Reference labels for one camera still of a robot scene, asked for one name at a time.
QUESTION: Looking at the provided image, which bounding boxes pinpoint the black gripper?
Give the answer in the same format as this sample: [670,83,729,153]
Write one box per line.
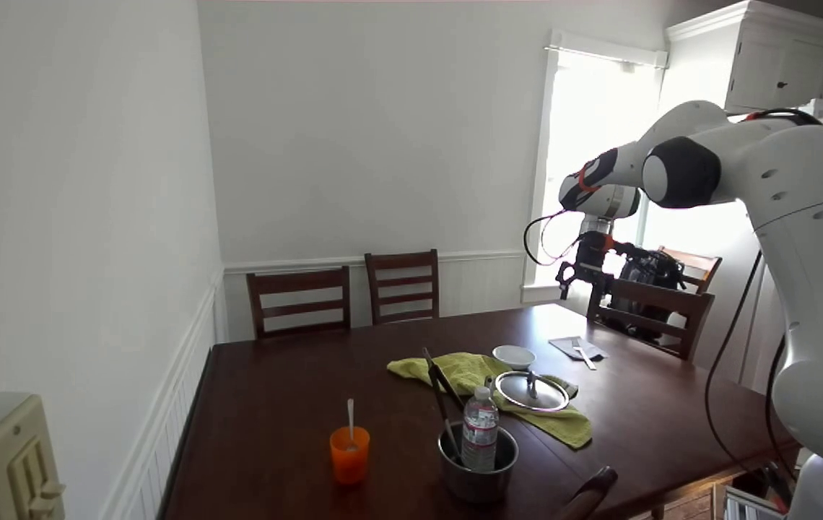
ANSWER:
[558,218,621,297]

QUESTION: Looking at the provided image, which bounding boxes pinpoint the small white bowl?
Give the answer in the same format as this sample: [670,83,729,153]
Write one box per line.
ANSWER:
[491,345,536,374]

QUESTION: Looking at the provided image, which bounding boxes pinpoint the small white paper pad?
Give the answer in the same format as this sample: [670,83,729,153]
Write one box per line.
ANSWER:
[545,332,607,369]

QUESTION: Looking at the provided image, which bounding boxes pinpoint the black bag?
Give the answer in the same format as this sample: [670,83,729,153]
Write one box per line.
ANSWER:
[609,241,686,342]

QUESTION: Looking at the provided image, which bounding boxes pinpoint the dark wooden chair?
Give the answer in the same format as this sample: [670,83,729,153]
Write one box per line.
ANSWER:
[241,267,352,345]
[583,268,718,365]
[553,465,621,520]
[360,247,441,330]

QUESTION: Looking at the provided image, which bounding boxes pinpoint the steel pot lid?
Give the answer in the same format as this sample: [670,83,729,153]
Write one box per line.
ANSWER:
[491,367,581,417]

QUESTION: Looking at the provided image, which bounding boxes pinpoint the yellow-green dish cloth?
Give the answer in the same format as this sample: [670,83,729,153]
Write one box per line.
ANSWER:
[384,349,596,455]

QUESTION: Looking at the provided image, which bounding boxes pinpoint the bright white-framed window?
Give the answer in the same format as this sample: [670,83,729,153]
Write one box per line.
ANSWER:
[523,31,670,293]

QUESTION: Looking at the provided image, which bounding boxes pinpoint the black kitchen tongs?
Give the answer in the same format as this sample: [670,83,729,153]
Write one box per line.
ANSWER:
[417,345,468,459]

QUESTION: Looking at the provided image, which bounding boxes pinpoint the clear plastic water bottle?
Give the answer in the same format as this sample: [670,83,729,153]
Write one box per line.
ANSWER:
[459,384,501,475]

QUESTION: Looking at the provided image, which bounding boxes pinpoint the steel saucepan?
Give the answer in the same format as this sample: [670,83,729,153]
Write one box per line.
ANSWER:
[432,420,523,510]

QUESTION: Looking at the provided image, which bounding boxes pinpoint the orange plastic cup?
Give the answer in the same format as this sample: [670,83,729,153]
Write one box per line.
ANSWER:
[326,424,371,488]

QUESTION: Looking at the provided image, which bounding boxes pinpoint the thin gripper cable loop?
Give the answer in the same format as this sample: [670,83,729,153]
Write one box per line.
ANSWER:
[520,208,585,268]

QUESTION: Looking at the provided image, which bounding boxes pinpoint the long black robot cable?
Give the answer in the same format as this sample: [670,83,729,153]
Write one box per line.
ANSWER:
[700,248,796,475]

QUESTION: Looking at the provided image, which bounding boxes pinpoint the white wall cabinet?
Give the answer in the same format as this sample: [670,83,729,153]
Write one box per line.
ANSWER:
[663,0,823,114]

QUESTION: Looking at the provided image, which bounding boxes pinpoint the cream wall light switch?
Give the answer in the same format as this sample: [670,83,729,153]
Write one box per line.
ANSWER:
[0,395,69,520]

